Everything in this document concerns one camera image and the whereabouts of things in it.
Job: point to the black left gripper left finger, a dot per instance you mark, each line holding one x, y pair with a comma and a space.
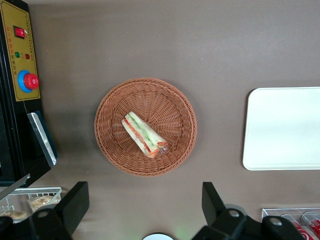
75, 202

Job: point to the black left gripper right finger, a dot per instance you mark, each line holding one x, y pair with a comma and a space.
215, 207

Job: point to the triangle sandwich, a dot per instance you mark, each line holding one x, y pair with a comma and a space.
143, 135

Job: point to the cream plastic tray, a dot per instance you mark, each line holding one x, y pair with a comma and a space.
282, 130

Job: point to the round brown wicker basket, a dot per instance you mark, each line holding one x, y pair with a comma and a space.
172, 112

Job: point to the clear bag of crackers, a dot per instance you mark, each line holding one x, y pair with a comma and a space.
15, 214
41, 202

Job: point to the clear acrylic bottle rack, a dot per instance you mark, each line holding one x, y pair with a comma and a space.
270, 212

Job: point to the black sealing machine yellow panel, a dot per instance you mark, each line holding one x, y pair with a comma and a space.
15, 140

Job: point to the red emergency stop button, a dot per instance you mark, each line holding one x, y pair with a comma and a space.
30, 81

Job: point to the red rocker switch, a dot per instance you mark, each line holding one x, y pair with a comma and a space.
20, 32

